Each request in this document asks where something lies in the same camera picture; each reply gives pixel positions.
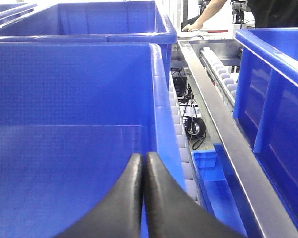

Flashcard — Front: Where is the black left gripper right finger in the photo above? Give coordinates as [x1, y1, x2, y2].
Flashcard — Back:
[144, 152, 243, 238]

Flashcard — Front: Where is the blue bin lower level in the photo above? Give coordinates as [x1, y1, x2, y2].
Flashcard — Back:
[191, 144, 247, 236]

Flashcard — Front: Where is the grey roller track right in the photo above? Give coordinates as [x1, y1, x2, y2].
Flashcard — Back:
[200, 47, 237, 113]

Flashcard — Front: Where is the person's forearm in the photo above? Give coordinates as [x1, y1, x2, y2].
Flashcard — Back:
[195, 0, 227, 29]

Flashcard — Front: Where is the large blue plastic bin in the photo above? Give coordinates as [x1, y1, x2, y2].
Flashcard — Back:
[0, 42, 186, 238]

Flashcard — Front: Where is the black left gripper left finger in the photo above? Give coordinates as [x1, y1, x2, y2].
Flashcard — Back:
[55, 153, 144, 238]

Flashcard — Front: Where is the blue bin at right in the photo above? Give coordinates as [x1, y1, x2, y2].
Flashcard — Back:
[233, 28, 298, 229]

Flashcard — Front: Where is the steel rack rail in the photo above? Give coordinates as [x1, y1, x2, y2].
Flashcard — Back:
[178, 39, 298, 238]

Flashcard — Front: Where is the person's hand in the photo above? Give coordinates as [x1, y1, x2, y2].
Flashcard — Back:
[182, 22, 203, 32]

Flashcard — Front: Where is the white roller track left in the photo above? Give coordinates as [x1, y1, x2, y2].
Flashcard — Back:
[169, 77, 200, 205]

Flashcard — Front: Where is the blue bin behind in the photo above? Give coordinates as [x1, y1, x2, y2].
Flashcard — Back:
[0, 0, 177, 79]

